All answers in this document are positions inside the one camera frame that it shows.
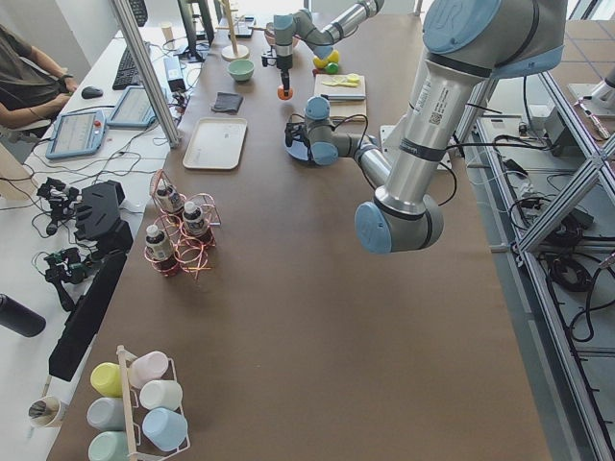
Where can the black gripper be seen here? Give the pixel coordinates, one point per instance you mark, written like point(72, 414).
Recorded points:
point(284, 64)
point(302, 136)

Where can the orange mandarin fruit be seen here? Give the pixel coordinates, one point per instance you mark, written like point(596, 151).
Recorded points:
point(284, 93)

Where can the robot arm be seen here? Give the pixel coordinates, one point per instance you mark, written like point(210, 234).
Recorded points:
point(300, 25)
point(465, 44)

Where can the blue round plate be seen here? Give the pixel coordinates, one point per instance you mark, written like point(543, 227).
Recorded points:
point(301, 153)

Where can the light green bowl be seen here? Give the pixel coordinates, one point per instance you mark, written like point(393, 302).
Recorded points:
point(241, 70)

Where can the green lime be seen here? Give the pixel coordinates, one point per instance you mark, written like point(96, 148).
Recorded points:
point(331, 68)

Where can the upper yellow lemon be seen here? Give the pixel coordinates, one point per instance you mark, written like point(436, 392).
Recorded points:
point(333, 57)

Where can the wooden stand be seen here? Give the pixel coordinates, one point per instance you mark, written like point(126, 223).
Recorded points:
point(235, 51)

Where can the wooden cutting board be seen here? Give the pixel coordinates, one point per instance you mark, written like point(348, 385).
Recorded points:
point(344, 101)

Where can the grey folded cloth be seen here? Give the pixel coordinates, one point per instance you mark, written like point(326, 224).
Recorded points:
point(227, 102)

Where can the cream rabbit tray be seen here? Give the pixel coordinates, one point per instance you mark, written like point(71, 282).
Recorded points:
point(216, 144)

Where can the front tea bottle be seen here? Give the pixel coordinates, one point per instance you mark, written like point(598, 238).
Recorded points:
point(195, 223)

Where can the tea bottle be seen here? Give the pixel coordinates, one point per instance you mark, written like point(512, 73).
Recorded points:
point(169, 199)
point(195, 223)
point(160, 251)

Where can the right tea bottle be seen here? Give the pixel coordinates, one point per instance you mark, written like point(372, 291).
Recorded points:
point(169, 199)

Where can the black keyboard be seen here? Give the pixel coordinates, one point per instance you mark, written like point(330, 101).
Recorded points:
point(127, 73)

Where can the left tea bottle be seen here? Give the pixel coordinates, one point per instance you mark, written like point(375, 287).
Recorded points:
point(160, 251)

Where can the black computer mouse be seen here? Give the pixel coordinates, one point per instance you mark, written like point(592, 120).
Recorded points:
point(91, 92)

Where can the blue teach pendant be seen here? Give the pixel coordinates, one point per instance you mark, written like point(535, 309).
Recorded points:
point(77, 134)

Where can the seated person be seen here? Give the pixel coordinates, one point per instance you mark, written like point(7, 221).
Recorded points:
point(33, 86)

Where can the pink cup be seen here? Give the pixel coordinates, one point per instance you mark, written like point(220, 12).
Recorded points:
point(148, 367)

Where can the white cup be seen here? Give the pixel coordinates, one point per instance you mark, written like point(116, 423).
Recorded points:
point(161, 393)

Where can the yellow cup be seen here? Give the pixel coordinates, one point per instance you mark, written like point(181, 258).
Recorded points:
point(105, 378)

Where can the blue cup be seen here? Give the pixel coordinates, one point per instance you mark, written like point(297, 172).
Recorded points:
point(166, 429)

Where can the black water bottle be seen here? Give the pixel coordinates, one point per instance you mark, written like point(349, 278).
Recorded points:
point(19, 318)

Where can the grey cup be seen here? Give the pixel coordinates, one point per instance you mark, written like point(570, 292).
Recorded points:
point(106, 414)

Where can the mint green cup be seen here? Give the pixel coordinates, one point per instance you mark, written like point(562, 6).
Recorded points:
point(109, 446)

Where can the paper cup with utensils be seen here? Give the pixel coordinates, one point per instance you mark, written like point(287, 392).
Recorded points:
point(47, 412)

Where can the copper wire bottle rack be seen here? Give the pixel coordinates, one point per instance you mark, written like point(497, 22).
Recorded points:
point(191, 253)

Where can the white wire cup rack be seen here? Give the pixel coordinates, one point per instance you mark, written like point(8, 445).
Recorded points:
point(139, 448)

